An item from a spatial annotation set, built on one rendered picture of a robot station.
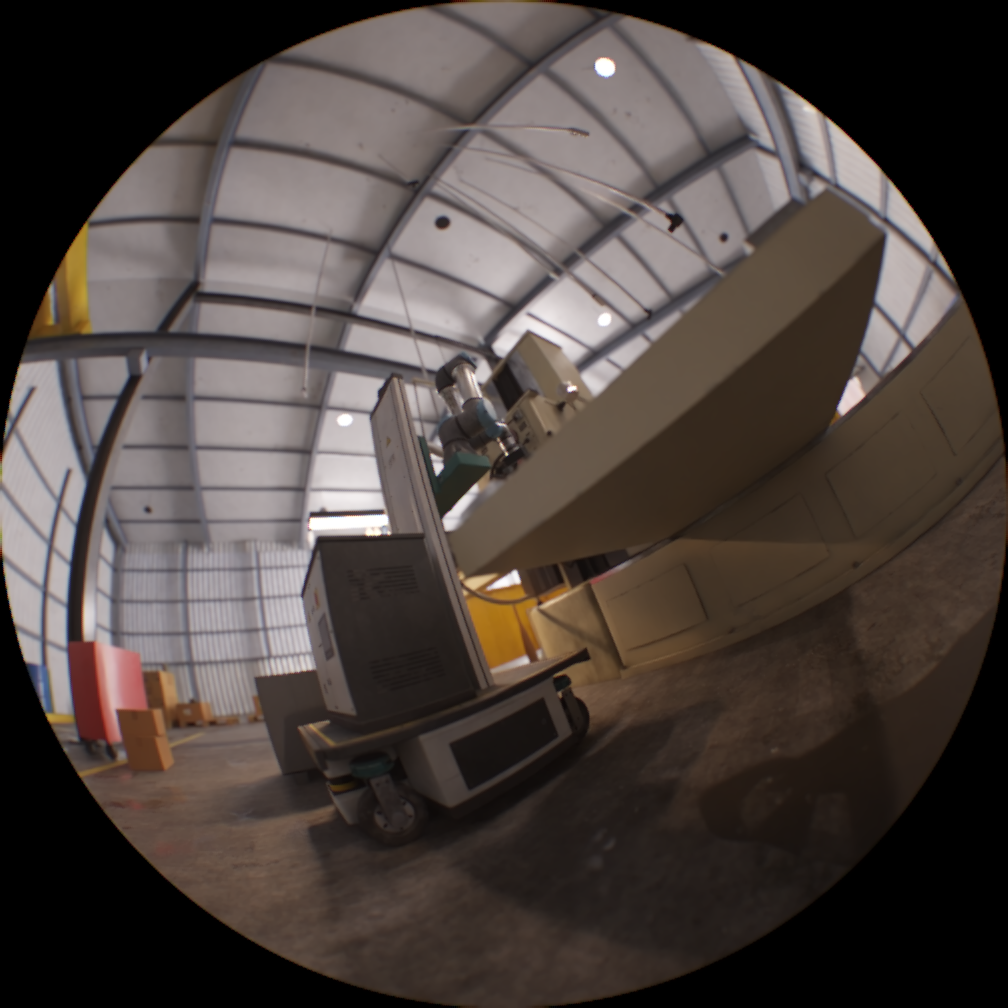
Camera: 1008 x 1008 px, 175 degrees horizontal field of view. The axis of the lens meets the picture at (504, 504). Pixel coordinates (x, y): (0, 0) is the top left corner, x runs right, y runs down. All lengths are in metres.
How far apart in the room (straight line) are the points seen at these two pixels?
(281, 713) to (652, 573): 1.94
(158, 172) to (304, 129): 3.22
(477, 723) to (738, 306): 0.96
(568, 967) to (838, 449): 1.66
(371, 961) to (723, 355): 0.94
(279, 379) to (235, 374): 1.38
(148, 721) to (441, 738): 2.33
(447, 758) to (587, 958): 0.56
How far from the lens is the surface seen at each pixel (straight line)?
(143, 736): 2.82
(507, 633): 4.72
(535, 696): 1.01
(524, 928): 0.61
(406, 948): 0.65
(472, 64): 7.74
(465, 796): 0.89
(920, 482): 1.70
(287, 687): 1.79
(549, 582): 2.94
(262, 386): 10.56
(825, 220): 0.55
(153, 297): 10.42
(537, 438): 2.11
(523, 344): 3.47
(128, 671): 3.77
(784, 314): 0.45
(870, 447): 1.63
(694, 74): 9.56
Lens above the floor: 0.44
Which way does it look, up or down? 23 degrees up
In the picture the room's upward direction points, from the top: 21 degrees counter-clockwise
